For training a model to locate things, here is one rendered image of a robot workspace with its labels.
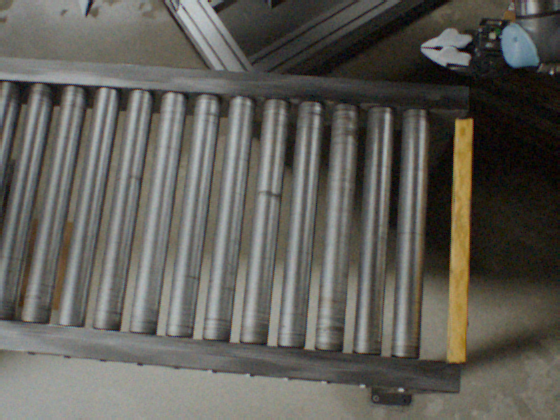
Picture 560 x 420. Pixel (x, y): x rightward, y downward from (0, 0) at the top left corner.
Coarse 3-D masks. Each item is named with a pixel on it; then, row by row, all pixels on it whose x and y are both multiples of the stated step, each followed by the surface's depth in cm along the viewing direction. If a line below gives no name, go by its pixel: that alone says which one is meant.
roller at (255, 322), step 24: (264, 120) 131; (288, 120) 131; (264, 144) 129; (264, 168) 128; (264, 192) 126; (264, 216) 125; (264, 240) 124; (264, 264) 123; (264, 288) 122; (264, 312) 121; (240, 336) 121; (264, 336) 121
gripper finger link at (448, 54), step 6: (426, 48) 135; (432, 48) 134; (444, 48) 130; (450, 48) 130; (456, 48) 130; (426, 54) 135; (432, 54) 134; (438, 54) 133; (444, 54) 132; (450, 54) 132; (456, 54) 132; (462, 54) 132; (468, 54) 132; (438, 60) 134; (444, 60) 134; (450, 60) 134; (456, 60) 134; (462, 60) 133; (468, 60) 133
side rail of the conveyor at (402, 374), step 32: (0, 320) 123; (32, 352) 123; (64, 352) 121; (96, 352) 121; (128, 352) 120; (160, 352) 120; (192, 352) 120; (224, 352) 120; (256, 352) 119; (288, 352) 119; (320, 352) 119; (352, 384) 120; (384, 384) 117; (416, 384) 117; (448, 384) 116
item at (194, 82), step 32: (0, 64) 136; (32, 64) 135; (64, 64) 135; (96, 64) 134; (128, 64) 134; (128, 96) 137; (160, 96) 135; (192, 96) 134; (224, 96) 132; (256, 96) 131; (288, 96) 131; (320, 96) 130; (352, 96) 130; (384, 96) 130; (416, 96) 129; (448, 96) 129; (448, 128) 137
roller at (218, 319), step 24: (240, 120) 130; (240, 144) 129; (240, 168) 128; (240, 192) 127; (216, 216) 127; (240, 216) 127; (216, 240) 125; (240, 240) 126; (216, 264) 124; (216, 288) 122; (216, 312) 121; (216, 336) 120
